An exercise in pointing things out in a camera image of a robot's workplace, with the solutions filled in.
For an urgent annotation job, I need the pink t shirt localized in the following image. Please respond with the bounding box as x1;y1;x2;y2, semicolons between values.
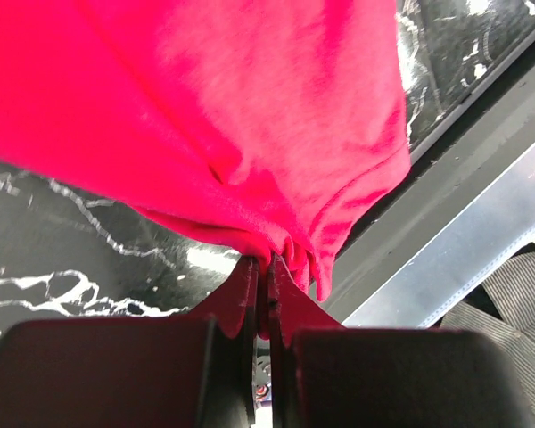
0;1;410;300

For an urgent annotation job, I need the black ribbed floor mat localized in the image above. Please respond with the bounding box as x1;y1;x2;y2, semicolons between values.
441;252;535;415

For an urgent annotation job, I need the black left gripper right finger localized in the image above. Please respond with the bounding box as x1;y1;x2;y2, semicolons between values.
267;257;535;427

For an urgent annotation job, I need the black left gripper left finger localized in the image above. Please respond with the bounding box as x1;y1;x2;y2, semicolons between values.
0;258;259;427

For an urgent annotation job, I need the aluminium front frame rail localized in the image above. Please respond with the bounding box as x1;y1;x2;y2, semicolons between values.
343;143;535;328

